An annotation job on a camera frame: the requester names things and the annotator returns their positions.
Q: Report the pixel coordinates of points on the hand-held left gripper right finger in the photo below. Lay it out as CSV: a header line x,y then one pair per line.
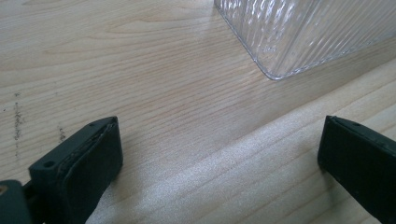
x,y
358,158

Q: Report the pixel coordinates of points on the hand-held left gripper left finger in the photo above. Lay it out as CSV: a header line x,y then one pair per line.
x,y
81,168

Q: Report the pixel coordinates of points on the clear ribbed plastic container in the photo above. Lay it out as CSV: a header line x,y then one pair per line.
x,y
299,31

